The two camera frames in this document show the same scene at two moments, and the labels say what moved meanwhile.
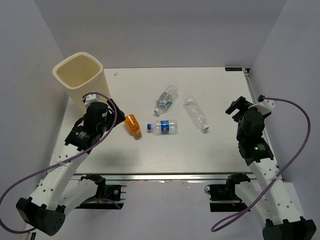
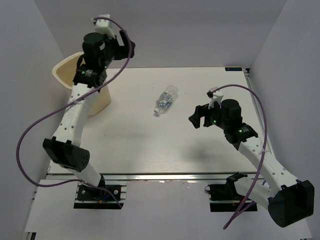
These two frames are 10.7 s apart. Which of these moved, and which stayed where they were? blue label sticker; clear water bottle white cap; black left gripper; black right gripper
Moved: black left gripper; black right gripper
Stayed: blue label sticker; clear water bottle white cap
